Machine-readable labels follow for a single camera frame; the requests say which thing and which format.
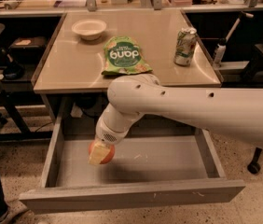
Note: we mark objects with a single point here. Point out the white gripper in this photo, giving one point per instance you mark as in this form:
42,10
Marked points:
105,134

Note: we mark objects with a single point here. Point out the red apple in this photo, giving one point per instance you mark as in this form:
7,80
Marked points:
108,156

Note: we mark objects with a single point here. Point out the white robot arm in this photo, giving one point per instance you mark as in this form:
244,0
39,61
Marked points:
236,113

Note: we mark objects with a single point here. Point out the grey open drawer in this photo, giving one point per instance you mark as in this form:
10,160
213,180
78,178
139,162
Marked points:
160,163

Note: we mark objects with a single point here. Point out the grey counter cabinet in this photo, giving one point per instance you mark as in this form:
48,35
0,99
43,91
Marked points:
74,65

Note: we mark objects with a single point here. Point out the green snack bag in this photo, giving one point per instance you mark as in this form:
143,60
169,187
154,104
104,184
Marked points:
123,56

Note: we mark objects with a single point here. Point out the black round device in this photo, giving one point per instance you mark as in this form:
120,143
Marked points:
13,70

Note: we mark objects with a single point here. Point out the white bowl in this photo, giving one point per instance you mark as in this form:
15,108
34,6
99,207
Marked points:
89,29

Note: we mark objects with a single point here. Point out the black box on shelf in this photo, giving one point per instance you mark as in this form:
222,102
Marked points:
38,42

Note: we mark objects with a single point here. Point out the green white soda can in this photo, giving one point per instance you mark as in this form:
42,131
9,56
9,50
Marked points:
185,46

